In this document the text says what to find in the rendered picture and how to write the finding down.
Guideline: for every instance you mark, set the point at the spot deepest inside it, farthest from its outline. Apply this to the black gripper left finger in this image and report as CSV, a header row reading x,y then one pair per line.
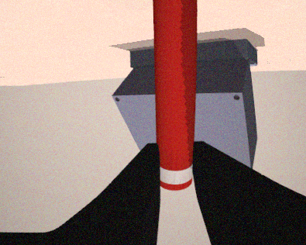
x,y
127,212

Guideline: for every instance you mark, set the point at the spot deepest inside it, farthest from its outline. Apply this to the dark grey panel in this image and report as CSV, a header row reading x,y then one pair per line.
x,y
225,110

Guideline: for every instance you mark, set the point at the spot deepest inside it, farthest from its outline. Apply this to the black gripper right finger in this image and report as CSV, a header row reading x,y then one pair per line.
x,y
241,206

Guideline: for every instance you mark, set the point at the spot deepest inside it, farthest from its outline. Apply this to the red peg with white band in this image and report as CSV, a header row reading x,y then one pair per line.
x,y
174,54

